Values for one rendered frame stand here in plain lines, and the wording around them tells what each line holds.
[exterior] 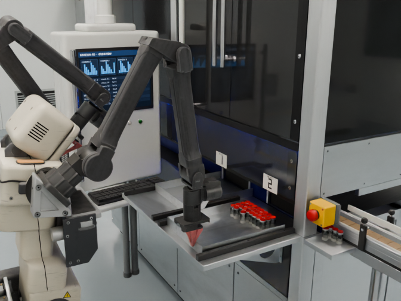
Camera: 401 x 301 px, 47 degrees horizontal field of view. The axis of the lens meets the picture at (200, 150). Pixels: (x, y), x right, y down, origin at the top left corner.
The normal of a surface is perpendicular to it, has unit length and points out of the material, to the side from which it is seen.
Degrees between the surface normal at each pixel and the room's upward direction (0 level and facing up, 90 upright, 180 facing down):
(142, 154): 90
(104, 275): 0
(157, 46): 92
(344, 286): 90
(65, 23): 90
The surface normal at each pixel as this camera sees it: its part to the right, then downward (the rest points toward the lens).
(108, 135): 0.53, 0.11
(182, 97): 0.45, 0.30
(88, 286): 0.00, -0.96
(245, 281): -0.87, 0.14
